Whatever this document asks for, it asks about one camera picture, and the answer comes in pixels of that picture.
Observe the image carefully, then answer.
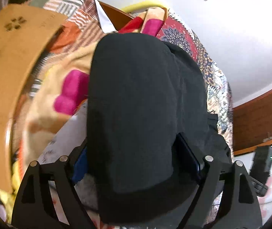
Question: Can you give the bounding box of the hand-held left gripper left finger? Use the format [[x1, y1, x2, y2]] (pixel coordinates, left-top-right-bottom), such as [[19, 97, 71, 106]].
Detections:
[[11, 143, 96, 229]]

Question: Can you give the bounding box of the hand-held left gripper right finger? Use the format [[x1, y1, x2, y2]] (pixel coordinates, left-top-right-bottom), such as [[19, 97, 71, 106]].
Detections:
[[174, 132, 263, 229]]

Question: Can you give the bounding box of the black zip hooded jacket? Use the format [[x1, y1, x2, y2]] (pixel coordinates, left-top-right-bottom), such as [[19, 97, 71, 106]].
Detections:
[[86, 32, 233, 225]]

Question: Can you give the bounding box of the white printed cloth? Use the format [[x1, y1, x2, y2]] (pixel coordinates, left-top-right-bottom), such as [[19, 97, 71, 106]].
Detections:
[[37, 99, 101, 210]]

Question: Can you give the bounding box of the brown wooden door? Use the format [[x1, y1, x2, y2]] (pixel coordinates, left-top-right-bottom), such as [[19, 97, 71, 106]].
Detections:
[[231, 77, 272, 156]]

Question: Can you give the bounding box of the beige and pink fleece blanket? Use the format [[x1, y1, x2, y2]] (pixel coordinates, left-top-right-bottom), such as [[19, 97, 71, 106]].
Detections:
[[11, 5, 168, 196]]

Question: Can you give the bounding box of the patterned patchwork bedsheet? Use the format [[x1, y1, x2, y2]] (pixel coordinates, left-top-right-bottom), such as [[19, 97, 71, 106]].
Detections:
[[155, 10, 234, 154]]

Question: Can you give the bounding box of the brown cardboard with paw cutouts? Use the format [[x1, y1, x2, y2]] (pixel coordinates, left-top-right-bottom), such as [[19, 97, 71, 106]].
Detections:
[[0, 3, 68, 194]]

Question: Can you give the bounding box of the striped patchwork cloth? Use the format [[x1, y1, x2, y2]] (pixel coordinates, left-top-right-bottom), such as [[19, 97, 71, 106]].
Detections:
[[26, 0, 104, 53]]

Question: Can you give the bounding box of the brown wooden headboard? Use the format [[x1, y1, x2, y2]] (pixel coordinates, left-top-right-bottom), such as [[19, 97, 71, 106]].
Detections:
[[99, 1, 136, 32]]

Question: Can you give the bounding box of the yellow hose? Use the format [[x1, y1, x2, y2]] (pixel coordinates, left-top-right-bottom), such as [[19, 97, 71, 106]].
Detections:
[[121, 1, 166, 13]]

